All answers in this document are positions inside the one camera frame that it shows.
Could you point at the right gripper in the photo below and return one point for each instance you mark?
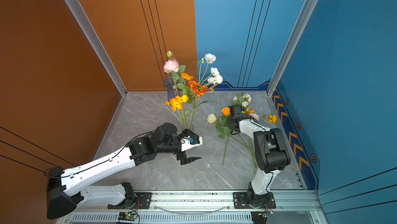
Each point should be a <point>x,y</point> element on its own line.
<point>229,119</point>

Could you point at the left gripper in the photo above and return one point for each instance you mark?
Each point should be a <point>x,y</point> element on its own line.
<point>188,160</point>

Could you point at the orange poppy stem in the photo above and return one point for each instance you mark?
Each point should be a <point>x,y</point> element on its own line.
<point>183,92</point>

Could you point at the orange gerbera stem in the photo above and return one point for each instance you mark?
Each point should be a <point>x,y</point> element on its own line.
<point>196,90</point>

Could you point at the clear glass vase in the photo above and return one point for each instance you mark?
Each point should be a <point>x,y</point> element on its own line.
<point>185,124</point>

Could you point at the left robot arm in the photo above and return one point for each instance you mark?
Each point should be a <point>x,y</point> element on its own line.
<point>68,189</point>

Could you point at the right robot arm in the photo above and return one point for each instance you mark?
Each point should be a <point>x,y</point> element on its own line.
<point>271,155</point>

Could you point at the purple glass vase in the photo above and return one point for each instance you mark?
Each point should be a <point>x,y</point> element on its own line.
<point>172,92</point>

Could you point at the orange ranunculus stem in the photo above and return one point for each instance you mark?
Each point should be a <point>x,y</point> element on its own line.
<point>223,129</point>

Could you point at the pale pink rose stem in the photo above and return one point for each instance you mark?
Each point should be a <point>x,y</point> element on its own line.
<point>254,116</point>

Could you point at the yellow flower stem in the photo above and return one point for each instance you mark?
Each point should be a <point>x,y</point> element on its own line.
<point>271,118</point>

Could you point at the small circuit board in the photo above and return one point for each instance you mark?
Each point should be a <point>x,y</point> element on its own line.
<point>128,218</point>

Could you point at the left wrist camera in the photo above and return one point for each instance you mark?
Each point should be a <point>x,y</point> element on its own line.
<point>191,139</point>

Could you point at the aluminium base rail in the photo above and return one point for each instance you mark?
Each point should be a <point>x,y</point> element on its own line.
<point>200,207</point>

